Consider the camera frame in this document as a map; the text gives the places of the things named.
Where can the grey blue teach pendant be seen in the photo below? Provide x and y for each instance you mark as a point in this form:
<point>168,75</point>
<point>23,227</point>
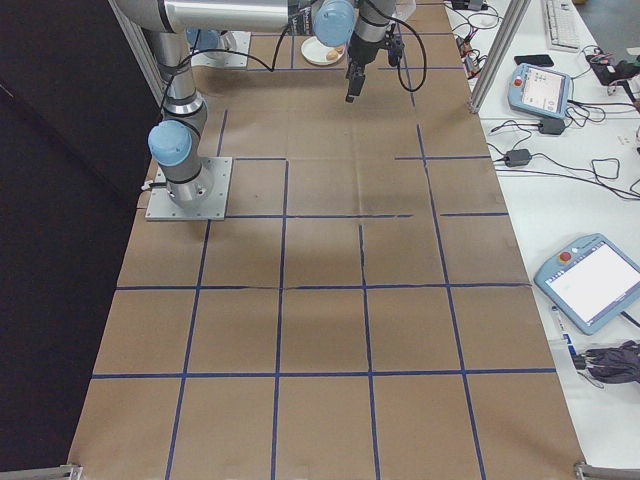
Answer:
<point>590,285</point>
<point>540,90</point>

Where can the metal corner bracket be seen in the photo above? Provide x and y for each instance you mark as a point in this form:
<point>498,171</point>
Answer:
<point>67,471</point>

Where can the black smartphone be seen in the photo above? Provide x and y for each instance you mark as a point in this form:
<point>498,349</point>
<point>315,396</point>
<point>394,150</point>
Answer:
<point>535,60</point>

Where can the white marker pen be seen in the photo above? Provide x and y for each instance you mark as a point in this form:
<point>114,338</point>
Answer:
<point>560,320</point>
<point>570,346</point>

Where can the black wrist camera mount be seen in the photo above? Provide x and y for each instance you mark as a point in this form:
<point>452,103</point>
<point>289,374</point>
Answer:
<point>395,50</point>

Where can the black frame cover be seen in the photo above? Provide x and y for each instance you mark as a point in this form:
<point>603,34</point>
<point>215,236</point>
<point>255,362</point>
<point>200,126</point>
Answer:
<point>50,200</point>

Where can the black electronics box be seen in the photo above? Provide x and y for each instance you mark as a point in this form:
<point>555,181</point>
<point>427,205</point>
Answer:
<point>617,72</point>

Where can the clear plastic egg box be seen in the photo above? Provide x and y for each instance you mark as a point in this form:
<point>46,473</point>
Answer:
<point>406,9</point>

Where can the black folded umbrella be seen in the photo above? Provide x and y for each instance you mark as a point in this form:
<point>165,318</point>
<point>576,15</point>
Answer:
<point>615,362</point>

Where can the aluminium frame bar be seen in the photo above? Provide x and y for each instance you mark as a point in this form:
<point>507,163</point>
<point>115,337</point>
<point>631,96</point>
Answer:
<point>141,50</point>

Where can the black power adapter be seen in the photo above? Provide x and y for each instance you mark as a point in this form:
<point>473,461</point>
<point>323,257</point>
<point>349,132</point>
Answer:
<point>518,157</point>
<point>551,126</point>

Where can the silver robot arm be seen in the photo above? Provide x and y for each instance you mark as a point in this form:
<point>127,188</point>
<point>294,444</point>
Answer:
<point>177,90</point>

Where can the brown egg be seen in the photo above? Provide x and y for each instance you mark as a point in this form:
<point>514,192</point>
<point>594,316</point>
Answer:
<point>332,55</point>

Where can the tall aluminium post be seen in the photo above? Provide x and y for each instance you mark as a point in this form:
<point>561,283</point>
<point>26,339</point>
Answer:
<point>494,60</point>

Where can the small grey device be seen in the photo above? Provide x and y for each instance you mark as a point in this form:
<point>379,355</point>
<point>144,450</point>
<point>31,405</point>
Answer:
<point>472,4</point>

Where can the white computer keyboard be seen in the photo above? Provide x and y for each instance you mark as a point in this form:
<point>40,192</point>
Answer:
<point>562,25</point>

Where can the round white plate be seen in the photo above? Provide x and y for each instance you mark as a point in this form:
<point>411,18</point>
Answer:
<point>312,50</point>

